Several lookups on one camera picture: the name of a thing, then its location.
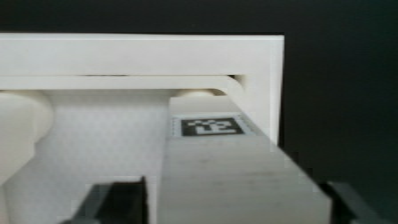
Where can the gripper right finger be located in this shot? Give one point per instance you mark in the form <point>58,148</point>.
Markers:
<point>353,211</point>

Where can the white desk leg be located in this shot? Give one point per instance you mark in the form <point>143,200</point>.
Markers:
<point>26,123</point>
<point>232,181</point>

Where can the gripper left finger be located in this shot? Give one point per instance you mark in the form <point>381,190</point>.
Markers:
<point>115,204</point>

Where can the white U-shaped fence frame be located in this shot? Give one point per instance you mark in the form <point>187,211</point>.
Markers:
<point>139,61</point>

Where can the white desk tabletop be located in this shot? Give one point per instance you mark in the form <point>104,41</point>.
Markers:
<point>106,137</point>

